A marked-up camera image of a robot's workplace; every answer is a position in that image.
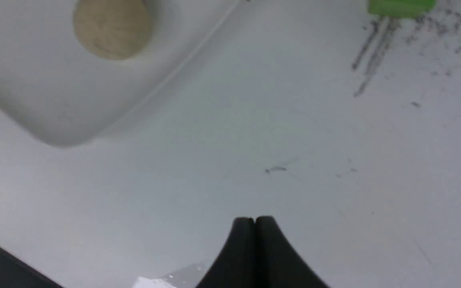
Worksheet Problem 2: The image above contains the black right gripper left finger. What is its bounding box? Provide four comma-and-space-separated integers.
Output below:
197, 218, 256, 288

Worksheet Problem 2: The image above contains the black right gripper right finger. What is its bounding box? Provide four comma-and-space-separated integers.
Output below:
255, 216, 328, 288

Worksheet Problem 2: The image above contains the beige speckled steamed bun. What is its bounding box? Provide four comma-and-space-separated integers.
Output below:
72, 0, 152, 60

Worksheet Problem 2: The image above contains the white rectangular plate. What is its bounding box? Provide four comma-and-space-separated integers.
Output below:
0, 0, 245, 146

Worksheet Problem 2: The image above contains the green cube block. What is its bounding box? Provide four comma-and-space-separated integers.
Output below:
367, 0, 437, 19

